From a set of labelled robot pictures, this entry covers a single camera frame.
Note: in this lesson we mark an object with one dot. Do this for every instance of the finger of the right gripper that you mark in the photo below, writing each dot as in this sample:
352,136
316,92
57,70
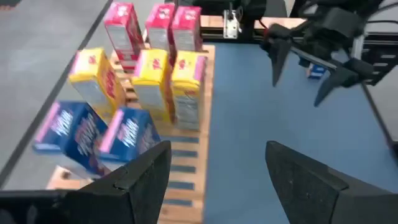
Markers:
348,73
280,49

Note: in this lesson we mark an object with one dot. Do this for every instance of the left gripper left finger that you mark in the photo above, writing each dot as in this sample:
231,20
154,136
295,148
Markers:
130,199

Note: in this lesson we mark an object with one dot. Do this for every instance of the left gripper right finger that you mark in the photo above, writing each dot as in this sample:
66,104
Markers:
308,196

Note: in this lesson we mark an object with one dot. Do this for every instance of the red Froot Loops cereal box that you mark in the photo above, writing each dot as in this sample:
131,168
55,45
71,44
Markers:
186,29
124,34
160,29

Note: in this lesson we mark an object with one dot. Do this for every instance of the yellow Corn Pops cereal box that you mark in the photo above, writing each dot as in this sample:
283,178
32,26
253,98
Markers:
188,87
93,77
152,81

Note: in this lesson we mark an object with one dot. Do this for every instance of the wooden slatted shelf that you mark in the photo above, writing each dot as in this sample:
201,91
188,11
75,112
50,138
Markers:
203,161

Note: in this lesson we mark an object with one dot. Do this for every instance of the black floor tape line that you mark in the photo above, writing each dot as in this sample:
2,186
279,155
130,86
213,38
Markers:
93,26

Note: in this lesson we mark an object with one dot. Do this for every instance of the silver metal bracket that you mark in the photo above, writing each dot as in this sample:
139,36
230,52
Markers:
231,23

